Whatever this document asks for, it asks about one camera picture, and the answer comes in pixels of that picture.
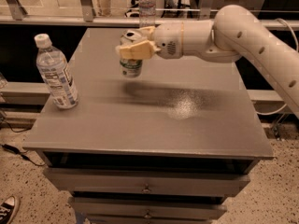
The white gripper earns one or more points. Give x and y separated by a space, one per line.
167 40

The clear plastic water bottle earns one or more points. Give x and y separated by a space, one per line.
147 13

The upper drawer metal knob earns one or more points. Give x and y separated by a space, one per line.
146 189

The green white 7up can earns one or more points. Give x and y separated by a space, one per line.
130 68

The lower drawer metal knob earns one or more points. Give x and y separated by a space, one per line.
148 215

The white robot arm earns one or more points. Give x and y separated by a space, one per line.
234 33

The blue label plastic bottle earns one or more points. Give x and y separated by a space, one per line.
54 70

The grey drawer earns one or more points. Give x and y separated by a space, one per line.
160 183
138 208

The black white sneaker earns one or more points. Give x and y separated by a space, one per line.
9 209

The drawer metal knob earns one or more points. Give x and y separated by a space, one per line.
148 215
146 189

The metal railing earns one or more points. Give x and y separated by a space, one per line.
90 12

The upper grey drawer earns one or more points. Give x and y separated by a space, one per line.
160 183

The lower grey drawer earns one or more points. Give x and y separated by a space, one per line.
138 208

